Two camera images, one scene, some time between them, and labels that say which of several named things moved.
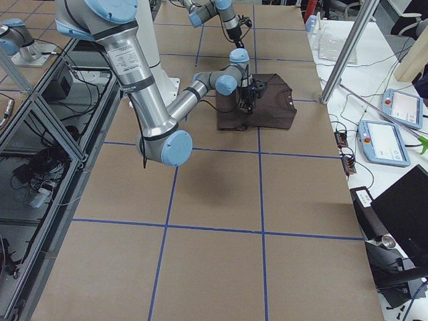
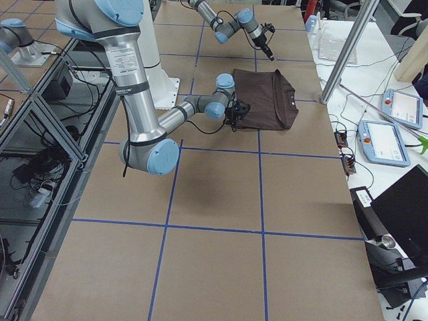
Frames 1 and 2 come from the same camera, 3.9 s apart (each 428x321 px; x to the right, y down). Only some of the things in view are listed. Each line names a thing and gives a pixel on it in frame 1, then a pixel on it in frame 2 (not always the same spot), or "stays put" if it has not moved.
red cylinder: x=310 y=9 stays put
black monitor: x=402 y=207 stays put
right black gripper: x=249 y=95 to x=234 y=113
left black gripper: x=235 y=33 to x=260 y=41
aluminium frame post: x=368 y=9 stays put
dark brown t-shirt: x=274 y=109 stays put
